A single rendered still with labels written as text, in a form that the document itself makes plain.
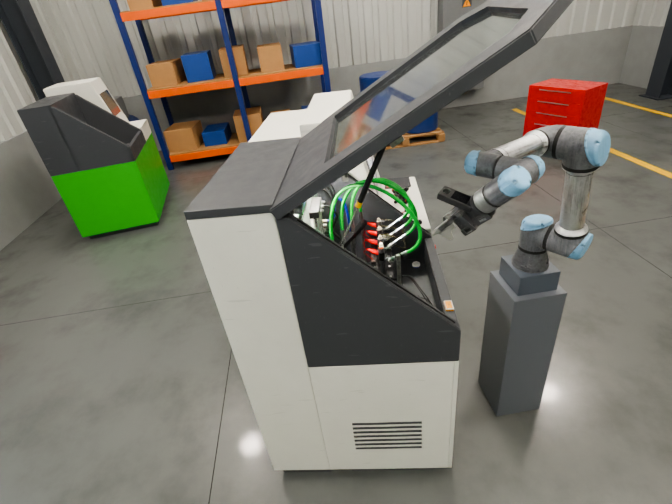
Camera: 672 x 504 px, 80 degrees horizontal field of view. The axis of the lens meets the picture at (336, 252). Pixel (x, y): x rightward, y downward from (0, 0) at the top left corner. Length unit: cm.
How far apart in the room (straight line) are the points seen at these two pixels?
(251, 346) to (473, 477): 127
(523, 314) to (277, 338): 110
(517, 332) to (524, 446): 64
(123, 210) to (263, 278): 387
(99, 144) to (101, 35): 376
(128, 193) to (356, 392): 388
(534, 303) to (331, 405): 99
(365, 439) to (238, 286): 97
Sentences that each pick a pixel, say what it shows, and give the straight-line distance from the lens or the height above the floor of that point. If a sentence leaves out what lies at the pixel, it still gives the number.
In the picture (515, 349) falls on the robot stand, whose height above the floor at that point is 50.
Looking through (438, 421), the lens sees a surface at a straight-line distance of 191.
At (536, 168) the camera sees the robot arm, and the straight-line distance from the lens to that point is 127.
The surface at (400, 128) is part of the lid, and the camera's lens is 110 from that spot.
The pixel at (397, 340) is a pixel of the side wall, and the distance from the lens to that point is 152.
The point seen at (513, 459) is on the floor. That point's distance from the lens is 237.
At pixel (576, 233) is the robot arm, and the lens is 178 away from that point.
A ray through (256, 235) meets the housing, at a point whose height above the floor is 140.
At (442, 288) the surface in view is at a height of 95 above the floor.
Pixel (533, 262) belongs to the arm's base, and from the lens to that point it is 191.
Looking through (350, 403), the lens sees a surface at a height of 57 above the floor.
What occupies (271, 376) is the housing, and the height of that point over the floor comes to 75.
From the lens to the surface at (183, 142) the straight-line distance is 711.
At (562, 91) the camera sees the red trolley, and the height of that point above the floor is 83.
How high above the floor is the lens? 199
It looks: 32 degrees down
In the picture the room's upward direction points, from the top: 8 degrees counter-clockwise
